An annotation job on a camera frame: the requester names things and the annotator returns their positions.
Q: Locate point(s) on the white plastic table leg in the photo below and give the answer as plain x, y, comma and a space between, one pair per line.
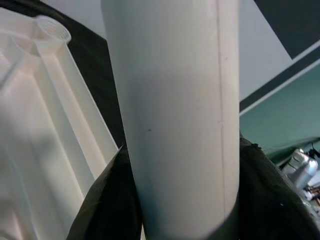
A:
175, 100

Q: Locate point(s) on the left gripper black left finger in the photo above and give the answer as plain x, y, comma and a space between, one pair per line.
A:
112, 200

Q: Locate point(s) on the white plastic table top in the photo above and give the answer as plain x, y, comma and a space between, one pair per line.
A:
37, 125

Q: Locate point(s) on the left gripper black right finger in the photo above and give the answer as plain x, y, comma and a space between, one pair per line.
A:
270, 205

